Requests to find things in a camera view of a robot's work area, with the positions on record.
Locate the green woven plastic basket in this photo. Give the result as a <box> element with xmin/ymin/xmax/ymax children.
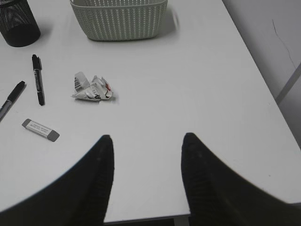
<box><xmin>70</xmin><ymin>0</ymin><xmax>168</xmax><ymax>41</ymax></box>

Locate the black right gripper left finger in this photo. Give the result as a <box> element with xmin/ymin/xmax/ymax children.
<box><xmin>0</xmin><ymin>135</ymin><xmax>115</xmax><ymax>226</ymax></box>

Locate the black marker pen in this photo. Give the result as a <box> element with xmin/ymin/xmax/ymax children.
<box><xmin>0</xmin><ymin>81</ymin><xmax>25</xmax><ymax>120</ymax></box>
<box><xmin>32</xmin><ymin>54</ymin><xmax>45</xmax><ymax>106</ymax></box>

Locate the grey eraser right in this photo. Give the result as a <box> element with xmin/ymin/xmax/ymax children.
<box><xmin>22</xmin><ymin>119</ymin><xmax>60</xmax><ymax>142</ymax></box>

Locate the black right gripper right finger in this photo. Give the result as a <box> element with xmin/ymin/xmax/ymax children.
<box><xmin>181</xmin><ymin>133</ymin><xmax>301</xmax><ymax>226</ymax></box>

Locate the waste paper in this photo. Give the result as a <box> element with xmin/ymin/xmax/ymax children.
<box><xmin>71</xmin><ymin>72</ymin><xmax>113</xmax><ymax>102</ymax></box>

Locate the black mesh pen holder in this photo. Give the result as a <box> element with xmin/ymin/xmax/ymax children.
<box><xmin>0</xmin><ymin>0</ymin><xmax>41</xmax><ymax>47</ymax></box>

